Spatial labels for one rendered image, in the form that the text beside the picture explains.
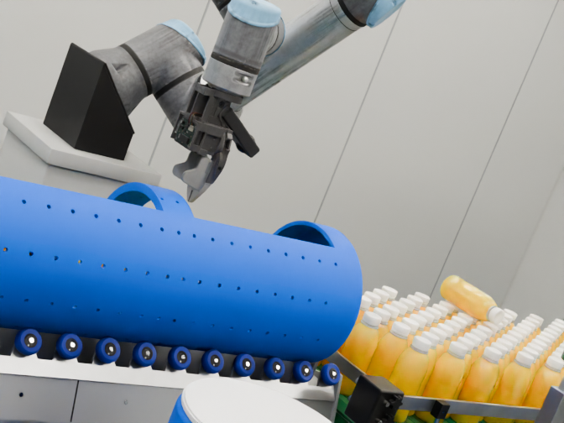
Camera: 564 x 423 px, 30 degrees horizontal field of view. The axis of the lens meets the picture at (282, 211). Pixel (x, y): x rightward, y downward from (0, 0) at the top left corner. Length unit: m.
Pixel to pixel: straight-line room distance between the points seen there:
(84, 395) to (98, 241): 0.28
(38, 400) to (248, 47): 0.69
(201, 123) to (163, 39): 0.94
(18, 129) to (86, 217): 1.08
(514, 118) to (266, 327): 4.85
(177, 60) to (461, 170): 3.95
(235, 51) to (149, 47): 0.93
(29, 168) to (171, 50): 0.47
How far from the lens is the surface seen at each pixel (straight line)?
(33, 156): 2.67
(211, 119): 1.84
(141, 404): 1.88
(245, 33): 1.81
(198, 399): 1.55
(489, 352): 2.37
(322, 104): 5.64
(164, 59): 2.72
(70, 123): 2.69
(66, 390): 1.80
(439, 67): 6.09
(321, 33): 2.49
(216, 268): 1.82
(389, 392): 2.06
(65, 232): 1.66
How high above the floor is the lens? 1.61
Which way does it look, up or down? 10 degrees down
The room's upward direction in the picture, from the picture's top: 22 degrees clockwise
